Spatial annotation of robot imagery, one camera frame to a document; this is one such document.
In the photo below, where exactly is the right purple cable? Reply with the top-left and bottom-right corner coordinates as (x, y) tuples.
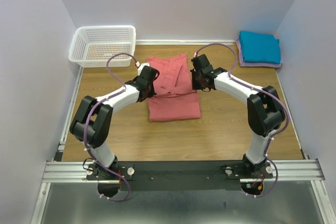
(193, 42), (291, 198)

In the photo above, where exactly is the white plastic basket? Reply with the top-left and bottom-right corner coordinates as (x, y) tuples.
(68, 25), (136, 68)

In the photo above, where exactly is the folded teal t shirt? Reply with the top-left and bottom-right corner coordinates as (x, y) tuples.
(238, 31), (281, 65)

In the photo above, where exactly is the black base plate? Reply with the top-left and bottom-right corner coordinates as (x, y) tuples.
(84, 160), (274, 200)

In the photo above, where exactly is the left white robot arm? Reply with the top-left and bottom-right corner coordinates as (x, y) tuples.
(69, 63), (160, 179)

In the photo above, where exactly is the folded lavender t shirt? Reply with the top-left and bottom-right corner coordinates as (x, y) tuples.
(236, 38), (282, 69)

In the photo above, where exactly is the purple cable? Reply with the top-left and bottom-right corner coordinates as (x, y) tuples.
(193, 42), (291, 198)
(83, 52), (140, 201)

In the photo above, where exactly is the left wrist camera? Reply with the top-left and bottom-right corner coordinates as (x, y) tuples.
(135, 62), (150, 71)

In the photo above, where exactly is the aluminium rail frame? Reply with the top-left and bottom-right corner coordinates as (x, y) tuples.
(30, 68), (328, 224)

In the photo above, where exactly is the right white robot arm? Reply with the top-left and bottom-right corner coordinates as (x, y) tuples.
(191, 54), (286, 178)

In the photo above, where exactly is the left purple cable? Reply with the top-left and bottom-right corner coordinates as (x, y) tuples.
(83, 52), (140, 201)

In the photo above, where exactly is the pink t shirt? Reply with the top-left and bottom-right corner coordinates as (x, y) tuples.
(147, 54), (201, 122)

